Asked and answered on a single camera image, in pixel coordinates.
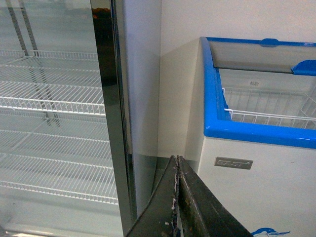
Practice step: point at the white wire freezer basket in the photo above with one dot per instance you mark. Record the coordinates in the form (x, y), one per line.
(267, 107)

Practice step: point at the glass door display fridge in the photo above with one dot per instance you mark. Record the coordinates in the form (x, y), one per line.
(78, 115)

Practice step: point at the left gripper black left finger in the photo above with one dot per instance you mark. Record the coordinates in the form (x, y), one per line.
(159, 218)

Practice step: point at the glass sliding freezer lid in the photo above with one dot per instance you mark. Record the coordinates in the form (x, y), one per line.
(266, 55)

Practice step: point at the silver brand logo plate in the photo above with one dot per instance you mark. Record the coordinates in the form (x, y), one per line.
(233, 163)

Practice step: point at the white chest freezer blue rim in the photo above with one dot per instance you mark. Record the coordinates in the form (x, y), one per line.
(277, 196)

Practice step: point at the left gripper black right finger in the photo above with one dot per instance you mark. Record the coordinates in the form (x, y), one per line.
(201, 213)

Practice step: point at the white wire shelf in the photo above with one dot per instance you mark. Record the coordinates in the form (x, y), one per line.
(51, 81)
(57, 165)

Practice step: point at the upper white wire shelf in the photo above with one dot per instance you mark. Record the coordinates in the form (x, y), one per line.
(51, 81)

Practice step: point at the lower white wire shelf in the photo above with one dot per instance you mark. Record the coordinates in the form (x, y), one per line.
(57, 165)

